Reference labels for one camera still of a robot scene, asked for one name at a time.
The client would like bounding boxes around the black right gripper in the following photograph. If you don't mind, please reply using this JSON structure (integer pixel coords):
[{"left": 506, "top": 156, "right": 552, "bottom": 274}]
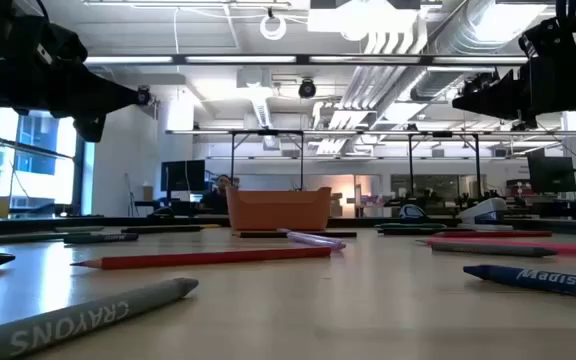
[{"left": 451, "top": 17, "right": 576, "bottom": 132}]

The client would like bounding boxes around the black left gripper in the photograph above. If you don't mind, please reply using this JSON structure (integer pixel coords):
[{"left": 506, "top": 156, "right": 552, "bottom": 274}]
[{"left": 0, "top": 14, "right": 152, "bottom": 144}]

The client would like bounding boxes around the red pencil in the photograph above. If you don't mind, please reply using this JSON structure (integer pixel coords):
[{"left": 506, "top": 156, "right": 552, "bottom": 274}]
[
  {"left": 435, "top": 229, "right": 554, "bottom": 239},
  {"left": 70, "top": 246, "right": 333, "bottom": 272}
]

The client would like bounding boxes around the grey crayon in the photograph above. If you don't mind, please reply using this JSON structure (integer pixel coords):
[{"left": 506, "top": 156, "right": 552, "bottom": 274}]
[
  {"left": 430, "top": 241, "right": 559, "bottom": 259},
  {"left": 53, "top": 225, "right": 106, "bottom": 234},
  {"left": 0, "top": 277, "right": 200, "bottom": 360}
]

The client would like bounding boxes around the green pen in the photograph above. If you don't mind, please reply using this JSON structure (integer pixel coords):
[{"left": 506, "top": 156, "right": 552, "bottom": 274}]
[{"left": 373, "top": 222, "right": 462, "bottom": 231}]

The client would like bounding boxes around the green pencil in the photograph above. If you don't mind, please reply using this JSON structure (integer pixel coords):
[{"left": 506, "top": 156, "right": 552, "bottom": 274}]
[{"left": 0, "top": 230, "right": 93, "bottom": 247}]

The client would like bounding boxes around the blue crayon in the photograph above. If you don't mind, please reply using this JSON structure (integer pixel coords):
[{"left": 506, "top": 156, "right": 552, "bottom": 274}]
[{"left": 462, "top": 264, "right": 576, "bottom": 302}]

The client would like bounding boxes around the translucent purple pen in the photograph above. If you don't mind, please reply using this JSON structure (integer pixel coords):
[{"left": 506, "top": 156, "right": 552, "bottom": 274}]
[{"left": 276, "top": 228, "right": 348, "bottom": 252}]

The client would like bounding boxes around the black computer monitor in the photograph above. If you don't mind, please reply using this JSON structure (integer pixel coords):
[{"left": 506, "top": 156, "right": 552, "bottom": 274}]
[
  {"left": 526, "top": 148, "right": 576, "bottom": 195},
  {"left": 160, "top": 159, "right": 207, "bottom": 194}
]

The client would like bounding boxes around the blue white round object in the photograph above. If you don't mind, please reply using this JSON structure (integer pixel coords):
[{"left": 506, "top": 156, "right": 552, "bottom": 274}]
[{"left": 398, "top": 203, "right": 428, "bottom": 222}]

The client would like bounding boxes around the person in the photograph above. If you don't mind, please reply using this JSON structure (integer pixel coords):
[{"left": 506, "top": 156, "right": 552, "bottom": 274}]
[{"left": 199, "top": 174, "right": 240, "bottom": 215}]

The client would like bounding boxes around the black overhead rig beam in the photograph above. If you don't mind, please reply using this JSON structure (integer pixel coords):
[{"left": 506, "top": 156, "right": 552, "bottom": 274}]
[{"left": 82, "top": 53, "right": 529, "bottom": 67}]

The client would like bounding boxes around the orange plastic bin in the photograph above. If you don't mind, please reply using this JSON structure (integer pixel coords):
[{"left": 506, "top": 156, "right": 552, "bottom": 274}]
[{"left": 226, "top": 186, "right": 333, "bottom": 232}]

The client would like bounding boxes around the black background rig frame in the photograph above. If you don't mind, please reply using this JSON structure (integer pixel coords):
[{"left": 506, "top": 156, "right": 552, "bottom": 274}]
[
  {"left": 230, "top": 129, "right": 305, "bottom": 192},
  {"left": 407, "top": 131, "right": 483, "bottom": 200}
]

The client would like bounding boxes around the black aluminium table frame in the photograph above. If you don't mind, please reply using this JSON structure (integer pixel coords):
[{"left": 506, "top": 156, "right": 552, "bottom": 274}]
[{"left": 0, "top": 213, "right": 576, "bottom": 237}]

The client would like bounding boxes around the white cable coil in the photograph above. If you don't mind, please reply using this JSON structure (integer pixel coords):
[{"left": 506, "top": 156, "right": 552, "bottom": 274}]
[{"left": 259, "top": 13, "right": 288, "bottom": 42}]

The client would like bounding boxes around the black overhead camera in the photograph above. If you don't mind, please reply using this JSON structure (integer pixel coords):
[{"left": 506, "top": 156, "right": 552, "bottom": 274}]
[{"left": 297, "top": 77, "right": 318, "bottom": 100}]

